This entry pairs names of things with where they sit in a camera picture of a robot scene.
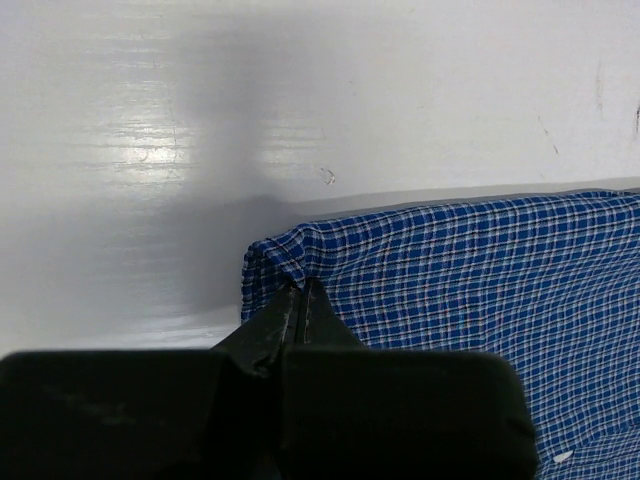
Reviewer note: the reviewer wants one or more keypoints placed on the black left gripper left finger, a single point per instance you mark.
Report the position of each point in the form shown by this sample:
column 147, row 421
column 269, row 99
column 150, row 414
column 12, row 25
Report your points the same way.
column 146, row 414

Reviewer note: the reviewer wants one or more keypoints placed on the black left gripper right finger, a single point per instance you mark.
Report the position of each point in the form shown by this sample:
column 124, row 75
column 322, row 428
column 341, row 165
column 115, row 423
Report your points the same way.
column 353, row 412

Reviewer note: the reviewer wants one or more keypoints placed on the blue checkered long sleeve shirt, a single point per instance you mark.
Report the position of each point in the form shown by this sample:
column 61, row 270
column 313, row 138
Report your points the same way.
column 550, row 283

